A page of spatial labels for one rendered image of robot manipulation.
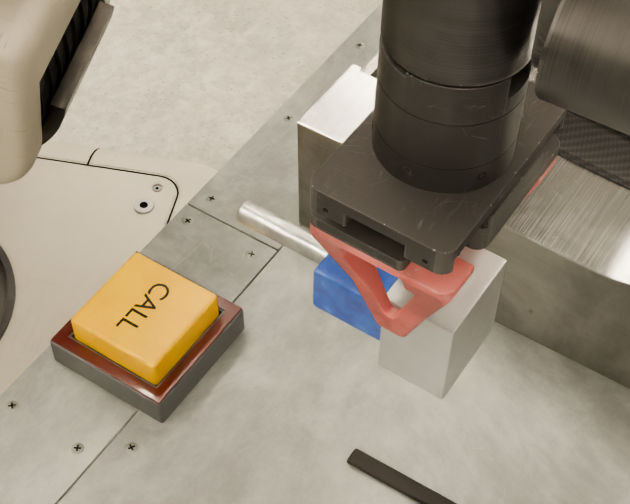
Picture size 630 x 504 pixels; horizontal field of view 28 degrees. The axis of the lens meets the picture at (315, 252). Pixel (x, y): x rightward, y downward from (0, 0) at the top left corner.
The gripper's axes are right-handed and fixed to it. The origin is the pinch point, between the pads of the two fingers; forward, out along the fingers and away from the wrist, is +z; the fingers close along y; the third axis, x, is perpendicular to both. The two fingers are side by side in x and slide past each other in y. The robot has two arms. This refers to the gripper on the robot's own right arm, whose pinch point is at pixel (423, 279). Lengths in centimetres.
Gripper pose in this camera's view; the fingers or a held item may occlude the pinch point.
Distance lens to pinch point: 57.5
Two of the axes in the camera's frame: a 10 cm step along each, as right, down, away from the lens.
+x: -8.3, -4.4, 3.4
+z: -0.2, 6.3, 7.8
